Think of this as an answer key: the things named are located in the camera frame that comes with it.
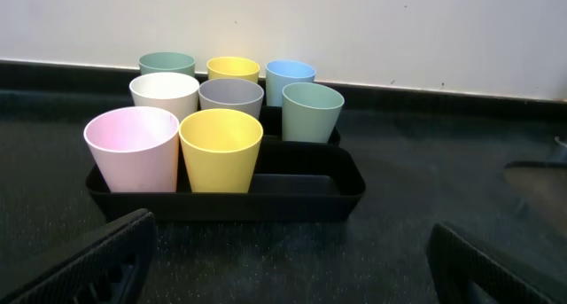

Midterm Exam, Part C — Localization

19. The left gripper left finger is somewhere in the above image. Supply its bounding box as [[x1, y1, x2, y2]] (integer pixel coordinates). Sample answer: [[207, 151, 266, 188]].
[[0, 208, 157, 304]]

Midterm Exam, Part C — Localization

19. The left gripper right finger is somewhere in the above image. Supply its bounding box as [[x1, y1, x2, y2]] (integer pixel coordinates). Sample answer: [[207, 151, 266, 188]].
[[426, 222, 567, 304]]

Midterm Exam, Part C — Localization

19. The pink cup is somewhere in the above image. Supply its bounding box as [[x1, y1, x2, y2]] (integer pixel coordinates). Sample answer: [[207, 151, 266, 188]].
[[82, 105, 181, 194]]

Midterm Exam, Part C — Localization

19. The yellow cup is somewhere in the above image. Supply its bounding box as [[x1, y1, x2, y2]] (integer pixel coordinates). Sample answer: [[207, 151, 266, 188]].
[[206, 56, 261, 84], [178, 108, 264, 194]]

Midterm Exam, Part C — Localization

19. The white cup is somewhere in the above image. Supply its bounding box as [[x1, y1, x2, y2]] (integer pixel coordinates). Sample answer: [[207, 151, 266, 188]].
[[128, 71, 201, 123]]

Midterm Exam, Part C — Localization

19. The black tray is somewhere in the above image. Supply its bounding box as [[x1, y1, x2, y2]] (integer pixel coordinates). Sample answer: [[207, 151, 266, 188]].
[[84, 104, 367, 223]]

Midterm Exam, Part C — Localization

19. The grey cup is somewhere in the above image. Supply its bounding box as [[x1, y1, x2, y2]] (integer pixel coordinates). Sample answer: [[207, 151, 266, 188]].
[[198, 77, 265, 121]]

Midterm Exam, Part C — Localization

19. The green cup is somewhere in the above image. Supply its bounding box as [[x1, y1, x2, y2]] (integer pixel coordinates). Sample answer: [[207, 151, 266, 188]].
[[138, 51, 197, 78], [281, 82, 346, 144]]

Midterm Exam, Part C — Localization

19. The blue cup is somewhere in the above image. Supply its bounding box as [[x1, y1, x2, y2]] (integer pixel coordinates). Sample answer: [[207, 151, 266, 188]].
[[265, 59, 317, 108]]

